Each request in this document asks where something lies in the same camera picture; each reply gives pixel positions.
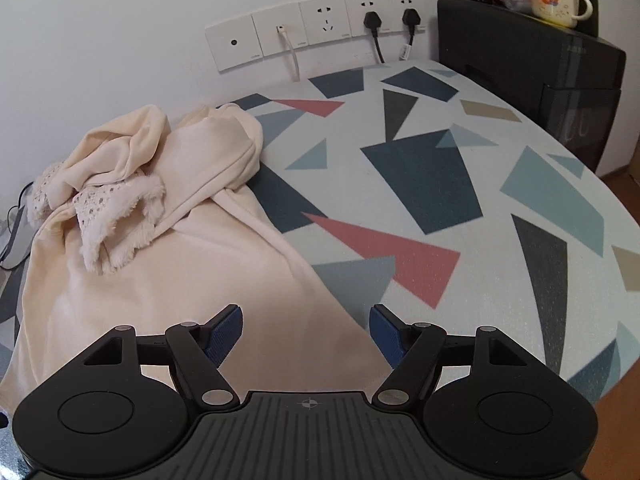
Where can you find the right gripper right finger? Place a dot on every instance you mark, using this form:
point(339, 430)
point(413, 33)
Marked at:
point(419, 352)

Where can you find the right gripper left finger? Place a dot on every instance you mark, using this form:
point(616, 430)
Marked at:
point(126, 371)

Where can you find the cream sweater with lace cuffs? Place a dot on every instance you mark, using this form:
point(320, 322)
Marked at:
point(151, 226)

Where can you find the geometric patterned table mat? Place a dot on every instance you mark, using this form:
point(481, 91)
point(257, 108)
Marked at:
point(408, 185)

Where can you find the black cabinet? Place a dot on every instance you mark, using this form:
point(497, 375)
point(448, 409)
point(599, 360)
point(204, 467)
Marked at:
point(566, 82)

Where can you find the black plug right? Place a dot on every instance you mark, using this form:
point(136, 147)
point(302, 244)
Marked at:
point(411, 19)

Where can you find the black plug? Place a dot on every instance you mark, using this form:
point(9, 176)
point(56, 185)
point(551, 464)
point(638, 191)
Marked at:
point(372, 22)
point(411, 19)

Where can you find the black plug left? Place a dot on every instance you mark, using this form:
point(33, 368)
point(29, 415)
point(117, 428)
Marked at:
point(372, 22)

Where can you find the cream cartoon mug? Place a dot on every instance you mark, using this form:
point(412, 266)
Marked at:
point(566, 13)

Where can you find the white wall socket panel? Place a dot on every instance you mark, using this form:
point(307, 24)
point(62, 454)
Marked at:
point(299, 25)

